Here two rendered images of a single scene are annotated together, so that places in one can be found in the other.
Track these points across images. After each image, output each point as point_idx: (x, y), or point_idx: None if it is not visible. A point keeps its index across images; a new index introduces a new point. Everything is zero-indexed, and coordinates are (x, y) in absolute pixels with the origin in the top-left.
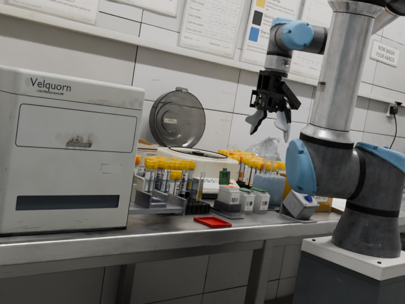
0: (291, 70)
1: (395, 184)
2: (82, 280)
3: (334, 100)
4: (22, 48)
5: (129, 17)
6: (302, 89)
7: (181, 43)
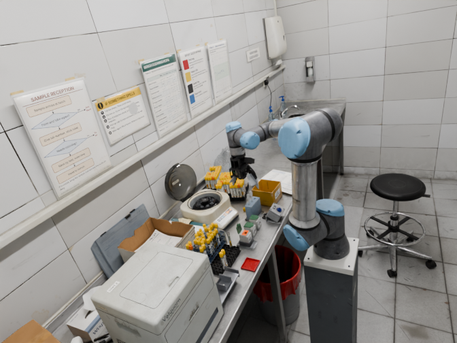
0: (216, 102)
1: (342, 223)
2: None
3: (308, 207)
4: (82, 213)
5: (127, 145)
6: (224, 107)
7: (160, 135)
